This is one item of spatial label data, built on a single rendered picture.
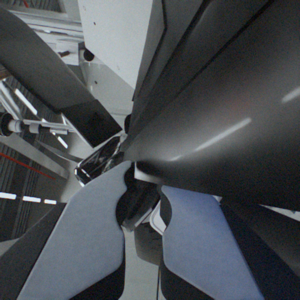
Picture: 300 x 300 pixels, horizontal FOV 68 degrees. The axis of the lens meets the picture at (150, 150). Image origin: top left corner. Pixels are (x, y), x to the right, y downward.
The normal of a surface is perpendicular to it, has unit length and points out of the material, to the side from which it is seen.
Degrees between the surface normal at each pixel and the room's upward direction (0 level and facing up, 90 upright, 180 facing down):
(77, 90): 123
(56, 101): 130
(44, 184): 90
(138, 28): 50
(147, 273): 90
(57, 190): 90
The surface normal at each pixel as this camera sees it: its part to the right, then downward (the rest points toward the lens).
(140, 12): -0.69, 0.62
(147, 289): 0.11, -0.27
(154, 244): -0.11, 0.69
